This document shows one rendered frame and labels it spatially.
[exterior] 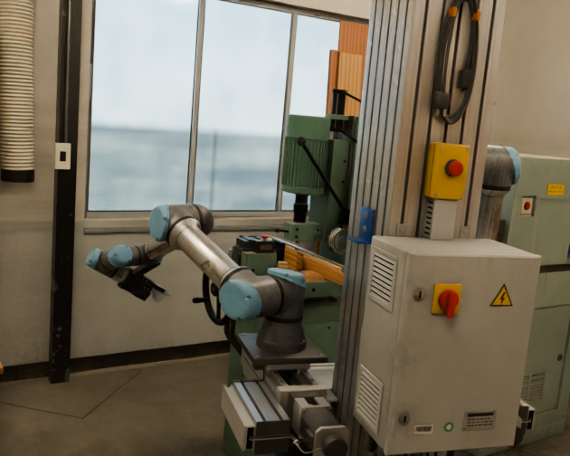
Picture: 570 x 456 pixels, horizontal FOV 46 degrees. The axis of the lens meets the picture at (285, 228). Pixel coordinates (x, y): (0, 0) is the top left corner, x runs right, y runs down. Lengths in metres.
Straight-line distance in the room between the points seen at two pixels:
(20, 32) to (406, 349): 2.46
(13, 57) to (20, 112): 0.25
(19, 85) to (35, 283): 1.03
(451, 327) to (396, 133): 0.48
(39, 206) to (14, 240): 0.21
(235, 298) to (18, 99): 1.85
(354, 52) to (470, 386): 3.06
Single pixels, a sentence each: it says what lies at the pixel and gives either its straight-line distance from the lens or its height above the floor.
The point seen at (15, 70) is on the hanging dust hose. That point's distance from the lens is 3.42.
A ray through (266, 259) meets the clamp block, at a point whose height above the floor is 0.94.
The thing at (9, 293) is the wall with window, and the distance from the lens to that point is 3.74.
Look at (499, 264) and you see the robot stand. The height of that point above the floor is 1.21.
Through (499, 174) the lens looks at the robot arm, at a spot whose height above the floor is 1.38.
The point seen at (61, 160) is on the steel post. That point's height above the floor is 1.18.
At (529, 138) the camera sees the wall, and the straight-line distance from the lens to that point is 4.94.
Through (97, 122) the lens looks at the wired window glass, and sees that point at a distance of 3.78.
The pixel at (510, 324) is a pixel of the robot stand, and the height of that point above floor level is 1.07.
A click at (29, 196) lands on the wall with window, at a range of 3.65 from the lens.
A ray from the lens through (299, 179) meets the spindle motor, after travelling 2.67.
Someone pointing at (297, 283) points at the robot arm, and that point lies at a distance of 1.96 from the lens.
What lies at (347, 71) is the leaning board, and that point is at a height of 1.79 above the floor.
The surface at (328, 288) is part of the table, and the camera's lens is 2.57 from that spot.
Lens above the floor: 1.50
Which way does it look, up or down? 9 degrees down
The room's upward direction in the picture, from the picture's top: 5 degrees clockwise
